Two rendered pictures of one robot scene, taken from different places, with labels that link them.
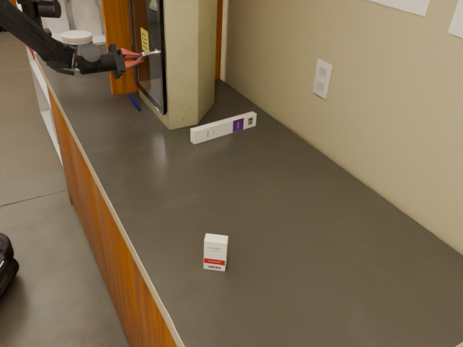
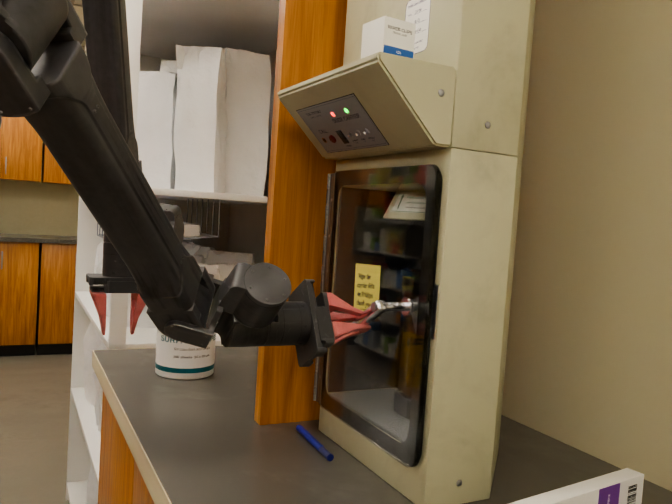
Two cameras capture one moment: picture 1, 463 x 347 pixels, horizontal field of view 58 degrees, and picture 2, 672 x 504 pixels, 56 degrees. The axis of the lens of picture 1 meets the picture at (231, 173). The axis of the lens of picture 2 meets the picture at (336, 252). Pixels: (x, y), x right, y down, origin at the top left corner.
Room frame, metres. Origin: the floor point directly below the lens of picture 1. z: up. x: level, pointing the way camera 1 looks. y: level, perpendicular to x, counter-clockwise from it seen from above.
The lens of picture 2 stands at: (0.50, 0.31, 1.31)
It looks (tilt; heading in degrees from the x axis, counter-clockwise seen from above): 3 degrees down; 4
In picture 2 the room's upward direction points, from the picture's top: 4 degrees clockwise
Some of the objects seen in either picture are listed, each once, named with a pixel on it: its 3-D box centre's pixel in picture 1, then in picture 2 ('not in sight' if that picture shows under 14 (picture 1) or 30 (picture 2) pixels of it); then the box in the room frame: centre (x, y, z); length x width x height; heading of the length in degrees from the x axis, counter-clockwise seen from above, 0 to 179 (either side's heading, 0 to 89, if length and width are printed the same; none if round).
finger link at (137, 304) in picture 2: not in sight; (124, 306); (1.53, 0.73, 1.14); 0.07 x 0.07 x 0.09; 31
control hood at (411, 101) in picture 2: not in sight; (353, 115); (1.41, 0.36, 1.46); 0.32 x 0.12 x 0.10; 31
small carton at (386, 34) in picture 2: not in sight; (387, 47); (1.34, 0.32, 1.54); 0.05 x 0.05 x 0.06; 36
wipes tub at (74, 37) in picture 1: (78, 50); (186, 339); (1.88, 0.73, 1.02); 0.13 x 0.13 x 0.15
